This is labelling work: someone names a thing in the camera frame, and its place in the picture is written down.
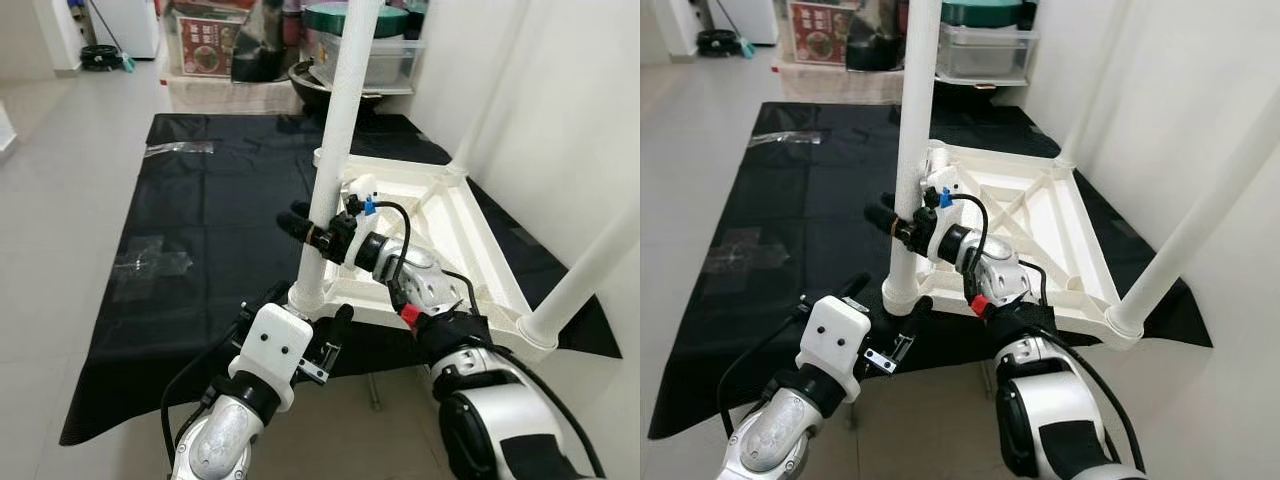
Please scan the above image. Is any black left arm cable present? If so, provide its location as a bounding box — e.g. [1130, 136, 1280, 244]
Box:
[160, 310, 251, 466]
[715, 305, 811, 436]

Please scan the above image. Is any patterned beige cloth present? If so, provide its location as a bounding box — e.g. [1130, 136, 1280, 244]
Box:
[775, 62, 906, 103]
[165, 72, 311, 113]

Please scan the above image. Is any white plastic children table top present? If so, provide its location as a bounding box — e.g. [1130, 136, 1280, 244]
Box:
[885, 140, 1146, 351]
[290, 148, 561, 361]

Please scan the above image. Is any box with red print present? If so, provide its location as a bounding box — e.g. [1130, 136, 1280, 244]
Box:
[788, 0, 853, 66]
[175, 15, 241, 79]

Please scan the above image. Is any black tablecloth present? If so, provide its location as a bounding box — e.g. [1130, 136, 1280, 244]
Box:
[58, 112, 621, 446]
[648, 100, 1213, 441]

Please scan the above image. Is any black wok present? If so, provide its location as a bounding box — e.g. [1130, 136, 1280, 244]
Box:
[288, 62, 386, 109]

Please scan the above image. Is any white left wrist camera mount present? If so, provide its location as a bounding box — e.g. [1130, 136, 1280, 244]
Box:
[228, 303, 314, 411]
[797, 296, 873, 403]

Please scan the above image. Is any black cable with blue plug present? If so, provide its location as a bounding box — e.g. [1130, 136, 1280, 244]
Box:
[360, 198, 606, 480]
[938, 190, 1131, 471]

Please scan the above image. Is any black plastic bag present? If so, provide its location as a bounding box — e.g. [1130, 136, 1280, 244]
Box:
[232, 0, 301, 83]
[845, 0, 906, 73]

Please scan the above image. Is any white fridge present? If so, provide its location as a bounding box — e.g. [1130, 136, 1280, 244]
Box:
[715, 0, 779, 46]
[90, 0, 161, 59]

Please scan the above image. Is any green pot lid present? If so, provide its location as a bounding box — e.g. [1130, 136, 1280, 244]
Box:
[303, 3, 411, 39]
[940, 0, 1026, 28]

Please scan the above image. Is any broom with green head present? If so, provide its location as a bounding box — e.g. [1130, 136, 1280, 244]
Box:
[715, 0, 754, 58]
[90, 0, 137, 73]

